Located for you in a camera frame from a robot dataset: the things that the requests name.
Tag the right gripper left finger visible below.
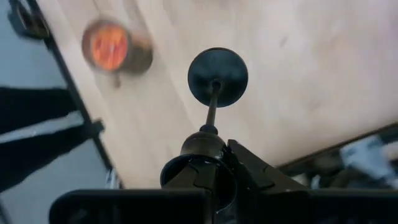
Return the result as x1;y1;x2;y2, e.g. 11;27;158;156
166;160;216;191

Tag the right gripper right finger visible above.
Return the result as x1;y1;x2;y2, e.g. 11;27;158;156
225;139;308;193

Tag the black candlestick holder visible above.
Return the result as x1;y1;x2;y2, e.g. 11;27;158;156
160;47;249;215

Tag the orange candle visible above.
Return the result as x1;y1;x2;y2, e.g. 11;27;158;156
81;18;154;75

